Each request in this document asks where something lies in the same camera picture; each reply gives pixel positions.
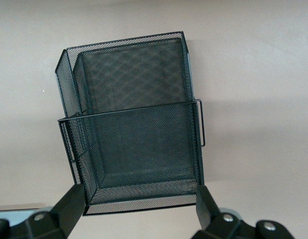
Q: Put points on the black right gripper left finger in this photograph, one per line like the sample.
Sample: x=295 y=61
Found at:
x=69 y=211

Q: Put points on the silver closed laptop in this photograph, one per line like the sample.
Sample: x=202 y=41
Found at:
x=14 y=214

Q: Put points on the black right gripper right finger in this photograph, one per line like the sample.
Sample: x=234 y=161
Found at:
x=206 y=209

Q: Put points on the black mesh two-tier tray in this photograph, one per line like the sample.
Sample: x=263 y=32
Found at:
x=133 y=74

